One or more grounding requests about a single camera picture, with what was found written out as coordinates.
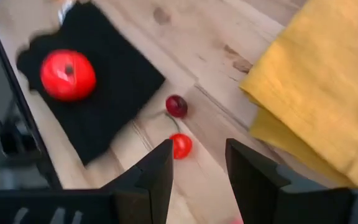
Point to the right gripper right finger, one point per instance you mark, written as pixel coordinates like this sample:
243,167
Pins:
259,186

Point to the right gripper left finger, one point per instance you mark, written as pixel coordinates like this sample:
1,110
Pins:
154,186

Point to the black cloth napkin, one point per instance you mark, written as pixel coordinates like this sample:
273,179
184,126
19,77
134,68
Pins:
120,77

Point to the red toy cherry pair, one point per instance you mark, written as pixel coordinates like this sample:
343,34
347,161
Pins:
176,106

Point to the white handwritten paper tag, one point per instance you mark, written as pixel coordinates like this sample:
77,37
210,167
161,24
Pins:
65,12

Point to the red toy bell pepper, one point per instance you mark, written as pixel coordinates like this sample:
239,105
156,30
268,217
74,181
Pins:
73,84

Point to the yellow cloth napkin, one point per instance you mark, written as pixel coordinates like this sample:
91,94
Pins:
315,77

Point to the black aluminium table frame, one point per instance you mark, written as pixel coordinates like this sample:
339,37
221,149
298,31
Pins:
31,124

